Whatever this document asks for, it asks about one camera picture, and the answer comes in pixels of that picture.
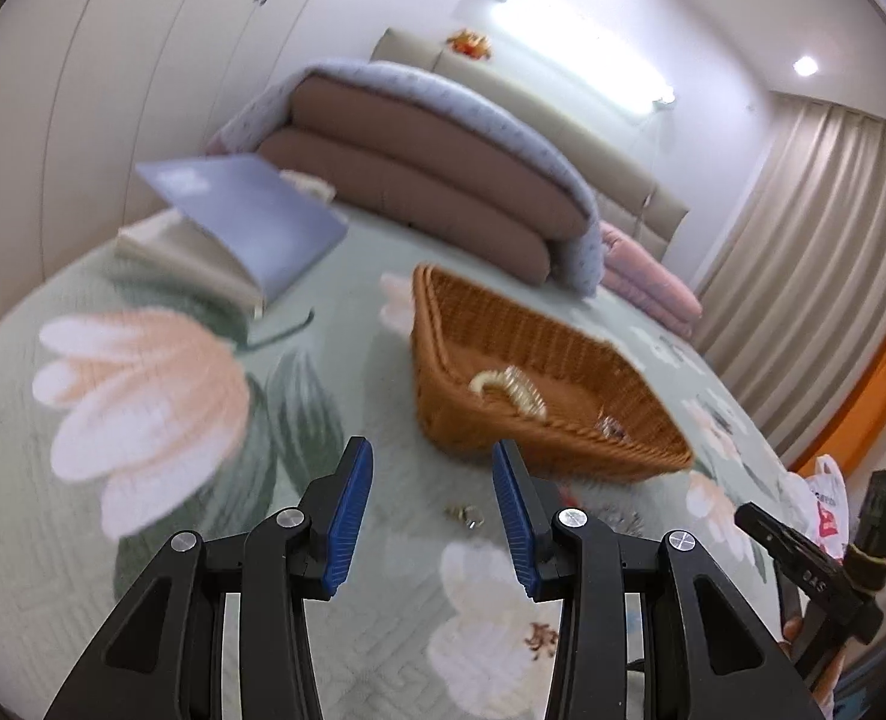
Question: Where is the white open box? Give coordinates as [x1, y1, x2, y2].
[116, 211, 268, 320]

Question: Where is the brown wicker basket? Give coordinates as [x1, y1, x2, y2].
[411, 263, 695, 485]

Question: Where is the white wardrobe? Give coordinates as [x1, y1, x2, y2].
[0, 0, 354, 293]

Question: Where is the blue book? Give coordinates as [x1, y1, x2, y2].
[134, 154, 350, 302]

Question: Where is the folded pink blanket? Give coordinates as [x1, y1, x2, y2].
[599, 221, 705, 338]

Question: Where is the white plastic bag red print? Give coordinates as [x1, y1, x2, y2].
[788, 454, 853, 563]

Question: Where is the thin black cord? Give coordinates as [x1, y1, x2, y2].
[240, 307, 316, 353]

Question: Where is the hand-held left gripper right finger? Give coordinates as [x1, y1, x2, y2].
[492, 439, 838, 720]

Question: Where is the beige padded headboard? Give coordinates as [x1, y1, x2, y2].
[370, 28, 692, 262]

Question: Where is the beige curtain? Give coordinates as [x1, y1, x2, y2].
[694, 92, 886, 466]

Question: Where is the orange plush toy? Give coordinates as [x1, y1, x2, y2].
[447, 28, 495, 61]

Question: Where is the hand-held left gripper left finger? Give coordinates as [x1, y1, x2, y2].
[44, 435, 375, 720]

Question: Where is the person's right hand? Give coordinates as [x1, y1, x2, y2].
[782, 615, 851, 700]

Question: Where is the folded brown and blue quilt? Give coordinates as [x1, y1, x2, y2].
[204, 60, 605, 295]

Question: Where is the long wall lamp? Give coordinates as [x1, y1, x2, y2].
[454, 0, 677, 117]

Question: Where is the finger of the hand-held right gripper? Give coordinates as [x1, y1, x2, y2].
[734, 502, 885, 647]

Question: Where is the floral green bedspread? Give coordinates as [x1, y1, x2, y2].
[0, 199, 797, 720]

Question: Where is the beige hair claw clip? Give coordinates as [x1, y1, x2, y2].
[470, 365, 549, 421]

